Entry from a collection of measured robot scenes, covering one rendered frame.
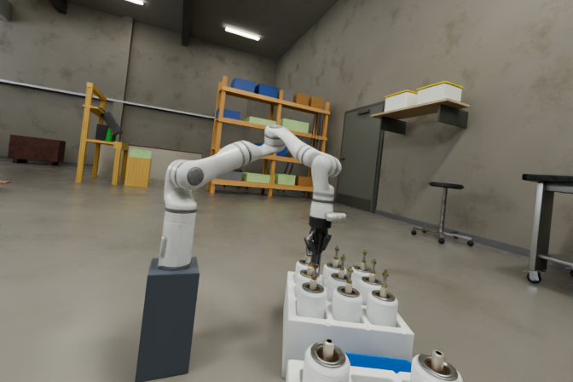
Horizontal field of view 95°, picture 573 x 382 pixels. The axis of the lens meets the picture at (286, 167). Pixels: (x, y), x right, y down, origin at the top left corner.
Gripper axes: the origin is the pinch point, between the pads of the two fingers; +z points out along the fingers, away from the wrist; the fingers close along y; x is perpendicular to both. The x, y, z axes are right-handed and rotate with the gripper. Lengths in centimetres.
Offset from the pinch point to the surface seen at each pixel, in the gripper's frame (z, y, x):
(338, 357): 9.7, 22.6, 23.8
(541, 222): -12, -195, 59
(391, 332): 17.4, -10.9, 23.2
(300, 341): 23.2, 7.6, 3.1
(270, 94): -193, -318, -386
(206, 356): 35.2, 23.4, -22.0
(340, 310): 14.5, -3.5, 9.3
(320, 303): 12.9, 1.5, 4.6
